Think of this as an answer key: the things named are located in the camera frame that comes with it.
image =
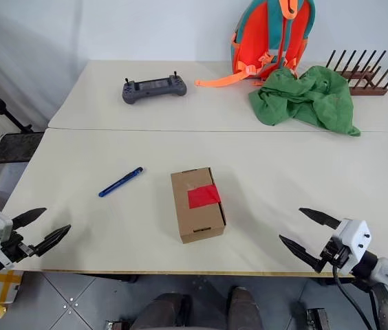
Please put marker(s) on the cardboard box with red tape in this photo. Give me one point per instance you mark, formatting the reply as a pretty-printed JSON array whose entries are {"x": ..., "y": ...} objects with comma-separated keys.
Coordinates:
[{"x": 197, "y": 209}]

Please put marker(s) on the small black metal block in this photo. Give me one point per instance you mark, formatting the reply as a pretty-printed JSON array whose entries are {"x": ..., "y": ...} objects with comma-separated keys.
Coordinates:
[
  {"x": 316, "y": 319},
  {"x": 118, "y": 324}
]

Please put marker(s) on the crumpled green cloth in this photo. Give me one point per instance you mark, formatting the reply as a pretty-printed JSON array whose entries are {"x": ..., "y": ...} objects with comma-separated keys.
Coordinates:
[{"x": 300, "y": 99}]

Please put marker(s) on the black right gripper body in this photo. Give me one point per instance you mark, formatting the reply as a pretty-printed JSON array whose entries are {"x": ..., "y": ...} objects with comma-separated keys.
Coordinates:
[{"x": 334, "y": 254}]

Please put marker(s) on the grey handheld remote controller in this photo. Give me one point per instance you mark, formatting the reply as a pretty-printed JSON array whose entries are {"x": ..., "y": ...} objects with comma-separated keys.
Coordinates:
[{"x": 152, "y": 90}]

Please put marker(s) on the dark wooden peg rack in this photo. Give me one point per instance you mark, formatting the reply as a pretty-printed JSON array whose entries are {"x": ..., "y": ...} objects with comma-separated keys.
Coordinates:
[{"x": 366, "y": 87}]

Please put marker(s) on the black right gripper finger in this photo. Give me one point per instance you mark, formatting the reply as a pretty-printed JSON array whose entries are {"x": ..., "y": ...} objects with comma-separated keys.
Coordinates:
[
  {"x": 302, "y": 251},
  {"x": 321, "y": 218}
]

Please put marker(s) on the orange and teal backpack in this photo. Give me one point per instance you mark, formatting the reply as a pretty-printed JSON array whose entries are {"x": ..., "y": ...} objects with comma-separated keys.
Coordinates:
[{"x": 269, "y": 38}]

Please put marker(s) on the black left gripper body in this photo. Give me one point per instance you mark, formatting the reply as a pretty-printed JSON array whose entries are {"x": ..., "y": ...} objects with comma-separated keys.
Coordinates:
[{"x": 15, "y": 247}]

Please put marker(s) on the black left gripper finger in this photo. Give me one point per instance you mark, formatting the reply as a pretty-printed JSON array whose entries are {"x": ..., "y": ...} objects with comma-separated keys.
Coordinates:
[
  {"x": 52, "y": 240},
  {"x": 29, "y": 216}
]

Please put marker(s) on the dark rounded shape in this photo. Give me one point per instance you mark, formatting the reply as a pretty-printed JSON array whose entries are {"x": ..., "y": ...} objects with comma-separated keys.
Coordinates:
[
  {"x": 244, "y": 307},
  {"x": 161, "y": 311}
]

